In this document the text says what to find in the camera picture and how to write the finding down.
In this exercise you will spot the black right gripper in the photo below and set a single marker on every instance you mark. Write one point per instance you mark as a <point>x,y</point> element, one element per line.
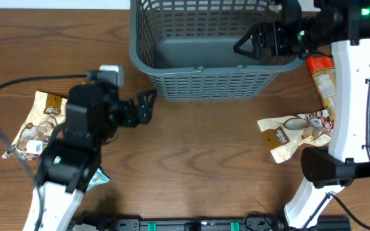
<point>272,39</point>

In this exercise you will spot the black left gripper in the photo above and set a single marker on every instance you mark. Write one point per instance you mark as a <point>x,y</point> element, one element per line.
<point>144,108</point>

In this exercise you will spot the grey plastic lattice basket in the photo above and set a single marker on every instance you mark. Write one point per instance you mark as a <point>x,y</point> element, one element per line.
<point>186,47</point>

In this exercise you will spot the beige mushroom pouch brown label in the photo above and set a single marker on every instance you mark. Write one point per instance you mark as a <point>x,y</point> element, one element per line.
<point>284,135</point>

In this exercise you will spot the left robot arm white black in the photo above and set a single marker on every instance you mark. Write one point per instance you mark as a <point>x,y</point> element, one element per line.
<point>94,113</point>

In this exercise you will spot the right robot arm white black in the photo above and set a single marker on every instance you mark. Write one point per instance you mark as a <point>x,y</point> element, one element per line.
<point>345,27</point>

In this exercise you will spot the orange cracker tube pack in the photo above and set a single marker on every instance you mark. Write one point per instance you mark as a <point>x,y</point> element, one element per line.
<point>323,74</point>

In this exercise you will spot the teal snack packet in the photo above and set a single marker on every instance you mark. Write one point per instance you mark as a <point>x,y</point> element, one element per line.
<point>99,178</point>

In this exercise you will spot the flat beige mushroom pouch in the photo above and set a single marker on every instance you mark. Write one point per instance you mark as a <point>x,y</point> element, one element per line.
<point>47,112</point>

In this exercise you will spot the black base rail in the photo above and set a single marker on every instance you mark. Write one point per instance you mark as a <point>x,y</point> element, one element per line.
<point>112,222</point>

